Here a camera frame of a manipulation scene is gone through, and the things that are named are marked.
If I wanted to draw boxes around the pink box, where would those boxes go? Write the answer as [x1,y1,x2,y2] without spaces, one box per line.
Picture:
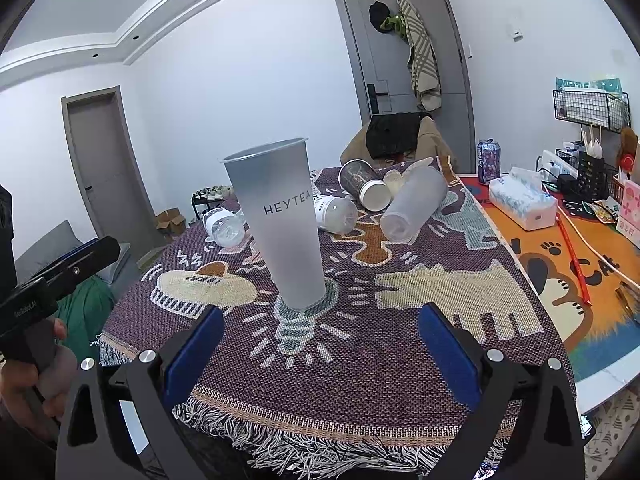
[617,180,640,235]

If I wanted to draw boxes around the dark paper cup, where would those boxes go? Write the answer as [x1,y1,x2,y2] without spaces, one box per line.
[338,159,392,212]

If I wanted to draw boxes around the plaid hanging scarf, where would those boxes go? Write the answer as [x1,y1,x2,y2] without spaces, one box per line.
[396,0,444,112]

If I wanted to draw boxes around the red stick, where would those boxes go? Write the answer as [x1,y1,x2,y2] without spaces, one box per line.
[555,210,594,307]

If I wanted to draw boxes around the person's left hand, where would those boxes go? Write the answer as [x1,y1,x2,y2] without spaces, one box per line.
[0,320,78,441]

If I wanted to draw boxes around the orange cat print mat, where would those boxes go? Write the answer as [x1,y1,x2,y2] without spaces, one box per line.
[457,175,640,383]

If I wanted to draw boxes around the white tissue pack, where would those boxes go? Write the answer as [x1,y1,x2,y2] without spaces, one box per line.
[488,166,559,231]

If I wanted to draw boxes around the teal and white packet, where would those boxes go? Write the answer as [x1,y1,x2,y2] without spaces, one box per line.
[556,76,624,97]

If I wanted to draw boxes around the black wire wall basket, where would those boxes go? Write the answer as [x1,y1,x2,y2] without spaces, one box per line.
[552,87,631,133]

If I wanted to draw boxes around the black hat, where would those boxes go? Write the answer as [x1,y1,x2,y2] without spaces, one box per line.
[369,1,394,34]

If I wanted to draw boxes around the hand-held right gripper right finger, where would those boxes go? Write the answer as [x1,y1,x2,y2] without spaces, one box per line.
[418,302,587,480]

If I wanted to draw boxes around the cardboard boxes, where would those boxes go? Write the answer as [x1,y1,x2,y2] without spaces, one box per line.
[155,208,187,235]

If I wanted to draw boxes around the tall frosted grey cup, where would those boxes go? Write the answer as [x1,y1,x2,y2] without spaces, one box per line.
[220,136,328,310]

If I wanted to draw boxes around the clear plastic bottle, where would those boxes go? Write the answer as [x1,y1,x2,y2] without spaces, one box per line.
[202,207,248,248]

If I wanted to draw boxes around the black shoe rack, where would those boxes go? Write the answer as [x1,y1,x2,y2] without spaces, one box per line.
[191,186,239,219]

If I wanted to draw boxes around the white plastic spoons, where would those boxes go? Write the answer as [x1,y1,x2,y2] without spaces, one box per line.
[580,125,604,159]

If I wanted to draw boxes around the black cloth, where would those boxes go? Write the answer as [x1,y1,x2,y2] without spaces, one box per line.
[365,112,426,159]

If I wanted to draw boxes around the brown plush toy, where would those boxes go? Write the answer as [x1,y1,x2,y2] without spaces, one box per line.
[620,127,640,181]

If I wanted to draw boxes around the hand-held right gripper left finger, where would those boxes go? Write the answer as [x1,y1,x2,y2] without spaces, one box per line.
[56,305,226,480]

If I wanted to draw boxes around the grey sofa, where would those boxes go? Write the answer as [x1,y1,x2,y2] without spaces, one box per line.
[15,220,134,288]

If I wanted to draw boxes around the grey door with black handle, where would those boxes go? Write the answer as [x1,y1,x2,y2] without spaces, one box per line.
[331,0,476,173]

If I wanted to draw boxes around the black mesh utensil holder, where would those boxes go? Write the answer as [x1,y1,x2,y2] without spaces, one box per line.
[575,150,606,199]

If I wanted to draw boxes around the purple printed woven blanket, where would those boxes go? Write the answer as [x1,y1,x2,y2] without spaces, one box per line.
[97,155,593,476]

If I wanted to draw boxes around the plain grey door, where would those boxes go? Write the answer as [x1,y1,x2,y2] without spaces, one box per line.
[61,86,157,242]

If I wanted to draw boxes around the cream thin stick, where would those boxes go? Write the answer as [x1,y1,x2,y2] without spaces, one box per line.
[559,206,640,293]

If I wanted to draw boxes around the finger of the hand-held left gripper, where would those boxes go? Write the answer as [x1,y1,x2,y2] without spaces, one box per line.
[46,236,133,307]
[14,241,102,285]

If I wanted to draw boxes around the colourful snack packet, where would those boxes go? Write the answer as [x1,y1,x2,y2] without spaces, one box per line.
[592,199,622,224]

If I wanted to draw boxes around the translucent frosted plastic cup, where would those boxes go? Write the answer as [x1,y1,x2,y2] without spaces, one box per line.
[379,165,449,244]

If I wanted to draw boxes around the purple drink can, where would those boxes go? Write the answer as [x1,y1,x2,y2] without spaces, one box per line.
[476,138,502,186]

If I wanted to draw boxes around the white box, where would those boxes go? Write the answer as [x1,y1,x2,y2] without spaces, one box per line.
[542,149,577,172]

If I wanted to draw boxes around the green hanging cloth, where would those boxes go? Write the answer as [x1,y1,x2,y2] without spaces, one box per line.
[380,14,409,37]

